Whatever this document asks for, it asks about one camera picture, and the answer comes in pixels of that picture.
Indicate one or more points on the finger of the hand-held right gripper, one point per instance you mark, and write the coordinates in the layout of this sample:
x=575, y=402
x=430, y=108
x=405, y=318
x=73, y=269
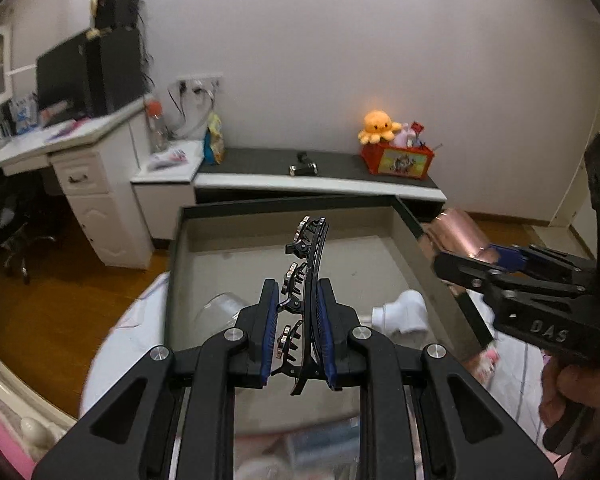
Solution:
x=460, y=270
x=507, y=256

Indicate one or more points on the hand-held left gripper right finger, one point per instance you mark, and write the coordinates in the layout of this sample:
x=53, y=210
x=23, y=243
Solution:
x=327, y=340

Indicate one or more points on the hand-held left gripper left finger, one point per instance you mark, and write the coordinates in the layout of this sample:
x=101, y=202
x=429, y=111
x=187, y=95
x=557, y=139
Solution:
x=269, y=325

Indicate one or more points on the rose gold cylinder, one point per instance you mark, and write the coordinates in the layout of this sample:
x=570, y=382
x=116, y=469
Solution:
x=455, y=232

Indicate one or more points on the black hair clip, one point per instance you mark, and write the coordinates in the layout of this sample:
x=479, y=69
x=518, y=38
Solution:
x=312, y=260

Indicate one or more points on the pink storage box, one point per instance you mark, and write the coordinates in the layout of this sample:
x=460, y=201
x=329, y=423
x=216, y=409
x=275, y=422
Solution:
x=260, y=245

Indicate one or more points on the person's right hand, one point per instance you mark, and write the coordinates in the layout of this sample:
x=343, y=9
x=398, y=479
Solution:
x=555, y=395

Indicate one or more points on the clear plastic container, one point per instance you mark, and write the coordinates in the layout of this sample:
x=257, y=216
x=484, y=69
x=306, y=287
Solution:
x=220, y=310

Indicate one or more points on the white plastic bottle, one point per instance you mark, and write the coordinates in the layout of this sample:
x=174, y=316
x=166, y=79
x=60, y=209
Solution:
x=400, y=312

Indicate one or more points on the small pink white packet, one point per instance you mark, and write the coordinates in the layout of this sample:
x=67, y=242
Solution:
x=486, y=361

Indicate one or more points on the clear plastic packaging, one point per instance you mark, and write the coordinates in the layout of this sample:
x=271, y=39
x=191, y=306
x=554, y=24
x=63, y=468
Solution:
x=300, y=447

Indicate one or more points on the red toy bin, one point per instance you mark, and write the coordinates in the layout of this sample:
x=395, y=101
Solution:
x=397, y=161

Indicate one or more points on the striped white tablecloth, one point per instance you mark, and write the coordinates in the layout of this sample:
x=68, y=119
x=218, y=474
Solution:
x=130, y=340

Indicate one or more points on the pale pink plush toy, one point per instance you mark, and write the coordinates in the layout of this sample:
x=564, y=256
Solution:
x=405, y=136

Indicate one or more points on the orange octopus plush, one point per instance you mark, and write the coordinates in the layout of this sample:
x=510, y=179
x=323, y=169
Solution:
x=377, y=125

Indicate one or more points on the white side cabinet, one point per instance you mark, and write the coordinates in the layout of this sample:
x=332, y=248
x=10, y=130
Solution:
x=150, y=205

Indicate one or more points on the yellow blue snack bag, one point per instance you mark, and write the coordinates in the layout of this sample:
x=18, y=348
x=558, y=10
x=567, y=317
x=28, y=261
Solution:
x=214, y=140

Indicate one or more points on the patterned plastic pouch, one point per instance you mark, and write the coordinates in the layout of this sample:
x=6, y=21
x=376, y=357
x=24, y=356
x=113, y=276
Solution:
x=167, y=158

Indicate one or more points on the white desk with drawers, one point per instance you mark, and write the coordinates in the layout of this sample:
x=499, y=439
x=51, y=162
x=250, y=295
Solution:
x=100, y=210

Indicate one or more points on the orange-capped clear bottle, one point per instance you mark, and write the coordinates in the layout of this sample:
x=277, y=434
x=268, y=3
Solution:
x=156, y=127

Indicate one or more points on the black office chair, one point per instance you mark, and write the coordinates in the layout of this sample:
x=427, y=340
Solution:
x=10, y=225

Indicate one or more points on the pink papers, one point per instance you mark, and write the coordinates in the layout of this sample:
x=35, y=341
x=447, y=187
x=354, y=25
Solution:
x=65, y=128

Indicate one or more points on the black computer tower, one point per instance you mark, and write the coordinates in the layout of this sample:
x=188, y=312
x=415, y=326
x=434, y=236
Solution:
x=115, y=70

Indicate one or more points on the desk book organizer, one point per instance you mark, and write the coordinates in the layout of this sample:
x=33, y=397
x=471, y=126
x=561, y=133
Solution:
x=22, y=112

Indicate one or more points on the black computer monitor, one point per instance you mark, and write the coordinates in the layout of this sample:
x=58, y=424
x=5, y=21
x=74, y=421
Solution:
x=60, y=75

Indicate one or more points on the black speaker box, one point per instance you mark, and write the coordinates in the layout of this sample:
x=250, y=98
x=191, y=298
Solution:
x=117, y=7

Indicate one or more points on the white wall power outlet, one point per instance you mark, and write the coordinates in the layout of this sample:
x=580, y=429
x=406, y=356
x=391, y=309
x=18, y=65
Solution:
x=200, y=81

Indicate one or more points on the white bed frame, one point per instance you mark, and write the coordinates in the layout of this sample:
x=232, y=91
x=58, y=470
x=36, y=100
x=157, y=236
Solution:
x=30, y=410

